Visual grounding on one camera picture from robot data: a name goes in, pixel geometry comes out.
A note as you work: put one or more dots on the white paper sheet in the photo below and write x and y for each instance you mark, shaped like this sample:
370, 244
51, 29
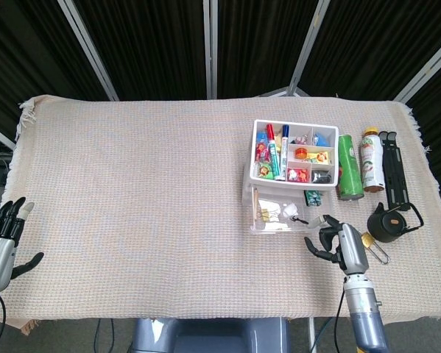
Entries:
273, 206

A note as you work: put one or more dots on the white plastic wrap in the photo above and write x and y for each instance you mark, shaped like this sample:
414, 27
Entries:
290, 210

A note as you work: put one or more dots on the white table leg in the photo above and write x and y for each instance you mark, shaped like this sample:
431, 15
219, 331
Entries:
311, 331

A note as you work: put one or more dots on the orange tape roll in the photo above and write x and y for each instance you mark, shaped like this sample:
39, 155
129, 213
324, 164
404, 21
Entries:
301, 152

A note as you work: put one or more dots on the clear plastic drawer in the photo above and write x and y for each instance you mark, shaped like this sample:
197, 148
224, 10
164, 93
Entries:
297, 196

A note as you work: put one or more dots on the yellow snack packet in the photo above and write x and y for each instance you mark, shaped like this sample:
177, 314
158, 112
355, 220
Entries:
319, 157

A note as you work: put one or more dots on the red sticker packet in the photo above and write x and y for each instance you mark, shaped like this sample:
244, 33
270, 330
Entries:
297, 174

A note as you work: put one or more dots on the yellow cap drink bottle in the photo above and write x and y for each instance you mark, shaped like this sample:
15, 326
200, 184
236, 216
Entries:
371, 162

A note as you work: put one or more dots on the wooden stick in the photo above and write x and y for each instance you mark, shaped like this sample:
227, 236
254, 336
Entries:
255, 204

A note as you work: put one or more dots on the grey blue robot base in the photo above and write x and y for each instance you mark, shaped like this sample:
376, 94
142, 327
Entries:
212, 338

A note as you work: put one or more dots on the white plastic drawer organizer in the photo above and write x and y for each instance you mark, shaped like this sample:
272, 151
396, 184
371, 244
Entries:
297, 185

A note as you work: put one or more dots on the beige woven tablecloth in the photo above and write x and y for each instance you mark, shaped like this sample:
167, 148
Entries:
132, 202

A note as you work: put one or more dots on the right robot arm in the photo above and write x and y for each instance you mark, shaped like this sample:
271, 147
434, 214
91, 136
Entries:
363, 316

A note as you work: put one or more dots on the black kettle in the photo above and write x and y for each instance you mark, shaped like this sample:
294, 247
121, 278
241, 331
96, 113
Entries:
384, 226

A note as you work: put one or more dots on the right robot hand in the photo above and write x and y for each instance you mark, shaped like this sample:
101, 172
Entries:
352, 250

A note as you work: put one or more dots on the blue cap white marker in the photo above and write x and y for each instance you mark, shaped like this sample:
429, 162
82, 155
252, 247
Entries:
285, 150

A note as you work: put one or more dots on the green chips can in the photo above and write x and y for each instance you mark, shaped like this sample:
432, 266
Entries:
349, 165

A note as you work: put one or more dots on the black folding stand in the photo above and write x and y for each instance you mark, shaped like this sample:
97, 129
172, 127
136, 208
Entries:
393, 173

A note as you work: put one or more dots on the green cartoon card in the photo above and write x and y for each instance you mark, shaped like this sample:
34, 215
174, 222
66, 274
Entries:
265, 170

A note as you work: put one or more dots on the small green packet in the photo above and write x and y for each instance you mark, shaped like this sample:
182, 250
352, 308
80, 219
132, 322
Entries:
313, 198

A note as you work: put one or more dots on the gold binder clips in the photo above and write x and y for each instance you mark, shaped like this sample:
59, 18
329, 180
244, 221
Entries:
263, 214

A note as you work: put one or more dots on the blue card packet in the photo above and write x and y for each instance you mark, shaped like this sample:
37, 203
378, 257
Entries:
261, 137

